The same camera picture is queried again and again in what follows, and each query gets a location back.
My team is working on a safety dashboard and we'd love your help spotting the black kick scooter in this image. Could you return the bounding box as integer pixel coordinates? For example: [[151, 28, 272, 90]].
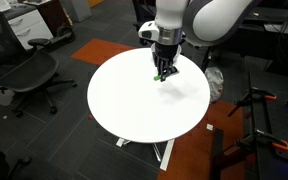
[[45, 21, 77, 51]]

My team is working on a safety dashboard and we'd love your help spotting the white table base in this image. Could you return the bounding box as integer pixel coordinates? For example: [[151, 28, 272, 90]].
[[115, 136, 177, 172]]

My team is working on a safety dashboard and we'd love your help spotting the grey bin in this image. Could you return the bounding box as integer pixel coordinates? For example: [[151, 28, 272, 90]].
[[59, 0, 93, 23]]

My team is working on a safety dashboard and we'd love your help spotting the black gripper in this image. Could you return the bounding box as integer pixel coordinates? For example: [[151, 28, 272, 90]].
[[152, 42, 181, 83]]

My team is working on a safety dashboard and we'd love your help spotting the black desk with cables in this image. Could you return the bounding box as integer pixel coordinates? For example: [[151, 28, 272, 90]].
[[243, 0, 288, 78]]

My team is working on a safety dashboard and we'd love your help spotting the black clamp orange handle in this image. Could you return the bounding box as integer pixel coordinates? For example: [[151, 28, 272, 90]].
[[227, 87, 278, 118], [235, 129, 288, 158]]

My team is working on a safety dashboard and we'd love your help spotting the dark brown cabinet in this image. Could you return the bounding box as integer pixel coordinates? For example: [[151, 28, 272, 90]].
[[37, 0, 73, 36]]

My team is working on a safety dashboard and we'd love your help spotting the white drawer cabinet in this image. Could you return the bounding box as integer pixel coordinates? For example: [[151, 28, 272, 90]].
[[3, 6, 55, 51]]

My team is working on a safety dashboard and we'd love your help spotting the whitish plastic bag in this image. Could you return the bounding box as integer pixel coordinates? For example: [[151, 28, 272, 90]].
[[204, 66, 225, 104]]

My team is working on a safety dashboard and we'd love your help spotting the black mesh office chair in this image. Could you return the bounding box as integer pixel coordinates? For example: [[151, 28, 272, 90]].
[[0, 4, 78, 118]]

